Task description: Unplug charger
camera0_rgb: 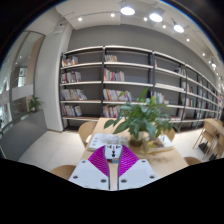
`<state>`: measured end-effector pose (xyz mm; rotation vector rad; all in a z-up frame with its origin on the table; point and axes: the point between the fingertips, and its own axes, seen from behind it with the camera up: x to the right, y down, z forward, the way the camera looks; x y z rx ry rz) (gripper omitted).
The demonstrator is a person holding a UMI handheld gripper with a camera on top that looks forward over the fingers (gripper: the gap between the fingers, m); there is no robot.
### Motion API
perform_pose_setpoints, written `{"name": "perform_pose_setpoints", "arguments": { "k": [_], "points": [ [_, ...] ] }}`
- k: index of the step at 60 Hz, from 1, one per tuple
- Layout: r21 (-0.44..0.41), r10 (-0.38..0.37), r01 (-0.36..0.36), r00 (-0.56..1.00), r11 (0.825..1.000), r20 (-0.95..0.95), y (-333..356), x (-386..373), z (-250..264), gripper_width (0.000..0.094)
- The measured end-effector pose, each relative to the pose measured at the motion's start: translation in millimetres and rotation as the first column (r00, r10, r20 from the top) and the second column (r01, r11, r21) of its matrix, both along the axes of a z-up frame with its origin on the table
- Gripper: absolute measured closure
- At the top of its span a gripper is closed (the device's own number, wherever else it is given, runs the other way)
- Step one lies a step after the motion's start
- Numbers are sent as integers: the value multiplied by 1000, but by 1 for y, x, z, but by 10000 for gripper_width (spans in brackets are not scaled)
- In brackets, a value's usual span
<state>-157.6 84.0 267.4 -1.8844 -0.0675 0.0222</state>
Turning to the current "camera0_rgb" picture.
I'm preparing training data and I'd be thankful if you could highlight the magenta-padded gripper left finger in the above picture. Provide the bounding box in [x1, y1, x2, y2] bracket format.
[67, 144, 111, 192]

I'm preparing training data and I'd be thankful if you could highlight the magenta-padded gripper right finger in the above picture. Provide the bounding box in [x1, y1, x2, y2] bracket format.
[117, 144, 160, 191]

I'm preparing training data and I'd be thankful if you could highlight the white and blue charger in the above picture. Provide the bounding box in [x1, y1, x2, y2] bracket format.
[104, 143, 124, 165]

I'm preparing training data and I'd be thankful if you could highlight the large potted green plant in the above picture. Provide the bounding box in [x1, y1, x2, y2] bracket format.
[103, 87, 175, 155]

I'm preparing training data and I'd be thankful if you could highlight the small potted background plant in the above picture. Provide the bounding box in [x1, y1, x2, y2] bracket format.
[26, 95, 44, 114]

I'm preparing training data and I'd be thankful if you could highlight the grey bookshelf unit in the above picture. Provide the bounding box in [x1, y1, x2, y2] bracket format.
[59, 45, 223, 133]

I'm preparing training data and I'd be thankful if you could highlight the ceiling lights group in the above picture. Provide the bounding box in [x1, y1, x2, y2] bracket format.
[75, 4, 218, 69]

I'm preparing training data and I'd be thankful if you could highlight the wooden frame chairs group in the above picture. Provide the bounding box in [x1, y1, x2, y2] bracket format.
[192, 117, 224, 162]

